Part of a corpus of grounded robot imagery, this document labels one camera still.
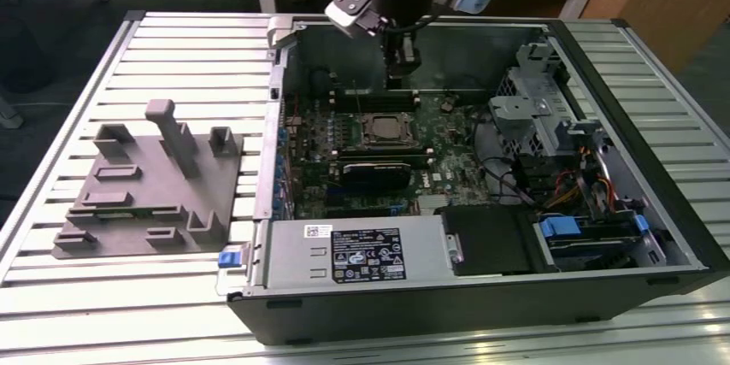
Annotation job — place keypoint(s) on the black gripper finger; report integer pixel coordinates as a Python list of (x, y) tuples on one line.
[(399, 74)]

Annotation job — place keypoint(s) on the silver CPU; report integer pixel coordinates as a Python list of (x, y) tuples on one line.
[(383, 127)]

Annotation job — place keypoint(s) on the CPU socket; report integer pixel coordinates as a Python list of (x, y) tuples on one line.
[(359, 142)]

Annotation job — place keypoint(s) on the black RAM slot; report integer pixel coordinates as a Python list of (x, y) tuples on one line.
[(379, 94), (379, 99), (379, 108), (379, 104), (382, 149), (382, 152)]

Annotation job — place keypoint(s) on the silver metal drive cage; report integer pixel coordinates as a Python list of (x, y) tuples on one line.
[(515, 119)]

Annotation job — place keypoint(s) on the black graphics card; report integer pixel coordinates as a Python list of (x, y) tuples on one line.
[(376, 177)]

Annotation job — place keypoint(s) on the green motherboard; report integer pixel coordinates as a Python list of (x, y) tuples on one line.
[(456, 177)]

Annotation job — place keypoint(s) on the silver chipset heatsink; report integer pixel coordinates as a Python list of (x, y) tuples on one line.
[(434, 203)]

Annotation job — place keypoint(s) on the white barcode sticker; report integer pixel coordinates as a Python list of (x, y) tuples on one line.
[(316, 231)]

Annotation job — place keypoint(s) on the black plastic bay cover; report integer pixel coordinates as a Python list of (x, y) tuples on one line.
[(490, 241)]

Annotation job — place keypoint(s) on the black rating label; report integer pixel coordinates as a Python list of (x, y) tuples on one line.
[(364, 254)]

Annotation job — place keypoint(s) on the blue disk carrier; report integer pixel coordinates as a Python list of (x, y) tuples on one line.
[(555, 228)]

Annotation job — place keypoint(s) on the grey power supply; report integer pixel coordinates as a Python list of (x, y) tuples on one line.
[(284, 262)]

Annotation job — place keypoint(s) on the blue case latch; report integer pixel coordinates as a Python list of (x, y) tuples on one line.
[(229, 259)]

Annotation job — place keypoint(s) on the grey parts rack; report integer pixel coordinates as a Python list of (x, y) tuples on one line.
[(153, 211)]

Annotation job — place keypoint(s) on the blue plastic clip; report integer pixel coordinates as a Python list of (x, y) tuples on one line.
[(639, 224)]

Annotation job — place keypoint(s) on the black PC case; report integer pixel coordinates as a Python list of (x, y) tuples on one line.
[(456, 318)]

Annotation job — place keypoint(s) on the green RAM stick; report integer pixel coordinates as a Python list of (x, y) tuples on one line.
[(113, 213)]

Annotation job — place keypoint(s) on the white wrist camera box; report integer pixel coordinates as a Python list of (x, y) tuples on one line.
[(347, 19)]

